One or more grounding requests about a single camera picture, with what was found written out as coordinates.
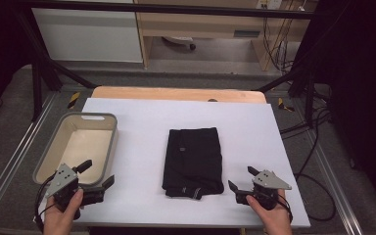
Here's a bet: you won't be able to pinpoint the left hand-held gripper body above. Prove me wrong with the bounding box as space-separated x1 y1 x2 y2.
44 163 106 211

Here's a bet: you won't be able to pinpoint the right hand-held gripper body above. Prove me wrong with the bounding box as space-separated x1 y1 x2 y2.
235 168 293 212

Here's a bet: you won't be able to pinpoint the beige basket with grey rim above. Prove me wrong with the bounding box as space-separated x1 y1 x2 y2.
32 112 118 187

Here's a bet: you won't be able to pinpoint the black shorts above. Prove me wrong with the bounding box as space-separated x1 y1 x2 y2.
162 126 225 201

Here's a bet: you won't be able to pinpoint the person's right hand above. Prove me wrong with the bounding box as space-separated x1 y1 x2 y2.
246 190 294 235

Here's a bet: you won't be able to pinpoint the person's left hand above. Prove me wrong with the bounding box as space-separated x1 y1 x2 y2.
43 188 85 235

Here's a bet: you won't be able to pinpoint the white board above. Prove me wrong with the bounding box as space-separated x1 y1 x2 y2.
36 97 311 229

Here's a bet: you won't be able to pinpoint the black metal stand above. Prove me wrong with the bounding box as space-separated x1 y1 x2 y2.
15 9 98 122
256 57 329 129

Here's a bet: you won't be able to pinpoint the wooden table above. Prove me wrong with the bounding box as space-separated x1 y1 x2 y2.
90 85 268 105

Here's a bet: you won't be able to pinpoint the white cabinet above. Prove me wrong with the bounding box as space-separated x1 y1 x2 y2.
31 0 144 64

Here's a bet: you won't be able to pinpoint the black curtain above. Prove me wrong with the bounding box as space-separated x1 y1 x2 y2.
302 0 376 212
0 0 35 118

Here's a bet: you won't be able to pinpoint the office chair base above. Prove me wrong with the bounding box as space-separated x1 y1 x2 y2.
161 35 198 52

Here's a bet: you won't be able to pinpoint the light wooden desk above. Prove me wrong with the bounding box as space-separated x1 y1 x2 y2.
133 0 317 72

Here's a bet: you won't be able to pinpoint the white power strip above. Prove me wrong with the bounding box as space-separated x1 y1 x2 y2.
256 0 284 11

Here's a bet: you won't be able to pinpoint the black metal crossbar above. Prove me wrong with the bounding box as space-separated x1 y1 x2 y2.
14 0 318 21

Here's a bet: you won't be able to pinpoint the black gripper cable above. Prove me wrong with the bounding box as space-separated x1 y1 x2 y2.
276 194 295 224
33 175 57 233

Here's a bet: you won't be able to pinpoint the aluminium rail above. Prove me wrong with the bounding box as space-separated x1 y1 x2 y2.
306 130 364 235
0 92 59 223

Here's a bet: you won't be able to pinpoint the black floor cable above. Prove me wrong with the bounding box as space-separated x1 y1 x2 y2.
279 106 338 223

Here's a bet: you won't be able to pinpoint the bundle of hanging cables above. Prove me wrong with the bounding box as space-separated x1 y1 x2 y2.
261 6 297 74

